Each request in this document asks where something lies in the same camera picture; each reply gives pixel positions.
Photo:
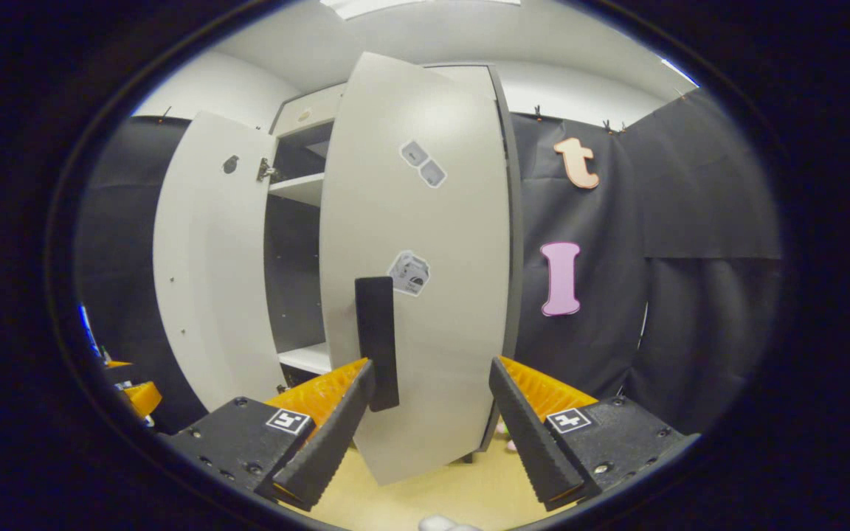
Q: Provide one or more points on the black backdrop cloth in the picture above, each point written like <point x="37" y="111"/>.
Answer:
<point x="690" y="295"/>

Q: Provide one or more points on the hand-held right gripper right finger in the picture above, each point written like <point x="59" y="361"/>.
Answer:
<point x="532" y="435"/>

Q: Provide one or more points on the white cabinet drawer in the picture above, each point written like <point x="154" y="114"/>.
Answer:
<point x="307" y="110"/>

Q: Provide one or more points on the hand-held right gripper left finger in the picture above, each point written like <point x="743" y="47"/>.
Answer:
<point x="329" y="442"/>

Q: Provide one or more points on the large ceiling light panel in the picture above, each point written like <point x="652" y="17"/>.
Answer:
<point x="410" y="6"/>

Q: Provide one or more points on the white shoe cabinet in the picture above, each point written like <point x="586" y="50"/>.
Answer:
<point x="296" y="273"/>

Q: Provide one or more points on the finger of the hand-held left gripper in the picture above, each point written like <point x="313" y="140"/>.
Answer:
<point x="144" y="398"/>
<point x="119" y="364"/>

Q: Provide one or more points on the white cabinet shelf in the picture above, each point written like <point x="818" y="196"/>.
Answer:
<point x="299" y="188"/>
<point x="311" y="359"/>

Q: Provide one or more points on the white cabinet door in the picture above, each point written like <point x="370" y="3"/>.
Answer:
<point x="211" y="273"/>
<point x="440" y="332"/>

